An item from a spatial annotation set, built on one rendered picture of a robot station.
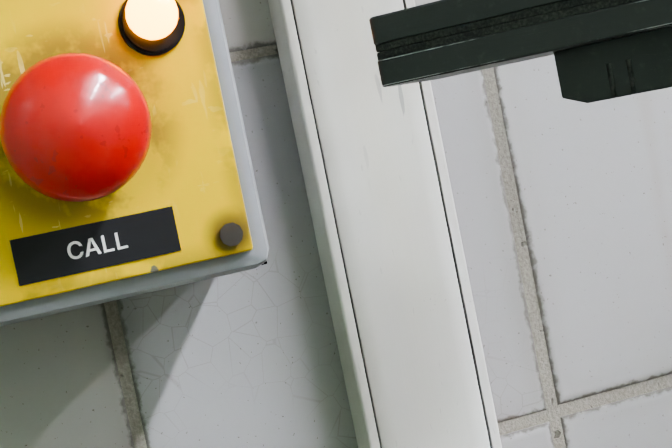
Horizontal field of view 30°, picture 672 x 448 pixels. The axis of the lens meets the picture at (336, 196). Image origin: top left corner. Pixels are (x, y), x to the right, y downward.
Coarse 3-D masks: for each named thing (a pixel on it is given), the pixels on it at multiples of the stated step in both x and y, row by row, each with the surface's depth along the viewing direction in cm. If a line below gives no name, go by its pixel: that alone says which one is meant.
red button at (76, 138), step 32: (64, 64) 33; (96, 64) 33; (32, 96) 32; (64, 96) 33; (96, 96) 33; (128, 96) 33; (0, 128) 33; (32, 128) 32; (64, 128) 32; (96, 128) 33; (128, 128) 33; (32, 160) 33; (64, 160) 33; (96, 160) 33; (128, 160) 33; (64, 192) 33; (96, 192) 33
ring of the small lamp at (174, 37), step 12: (120, 12) 35; (180, 12) 36; (120, 24) 35; (180, 24) 36; (132, 36) 35; (168, 36) 36; (180, 36) 36; (132, 48) 36; (144, 48) 36; (156, 48) 36; (168, 48) 36
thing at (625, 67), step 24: (576, 48) 25; (600, 48) 25; (624, 48) 25; (648, 48) 25; (576, 72) 25; (600, 72) 25; (624, 72) 25; (648, 72) 25; (576, 96) 25; (600, 96) 25
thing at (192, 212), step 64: (0, 0) 35; (64, 0) 35; (192, 0) 36; (0, 64) 35; (128, 64) 36; (192, 64) 36; (192, 128) 36; (0, 192) 35; (128, 192) 36; (192, 192) 36; (256, 192) 37; (0, 256) 35; (64, 256) 35; (128, 256) 36; (192, 256) 36; (256, 256) 37; (0, 320) 35
